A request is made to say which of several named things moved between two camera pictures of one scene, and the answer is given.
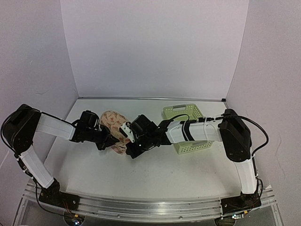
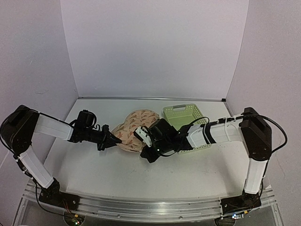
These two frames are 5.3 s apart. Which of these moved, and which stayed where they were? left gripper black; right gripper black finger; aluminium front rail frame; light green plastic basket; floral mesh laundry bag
Moved: right gripper black finger; floral mesh laundry bag
Stayed: left gripper black; aluminium front rail frame; light green plastic basket
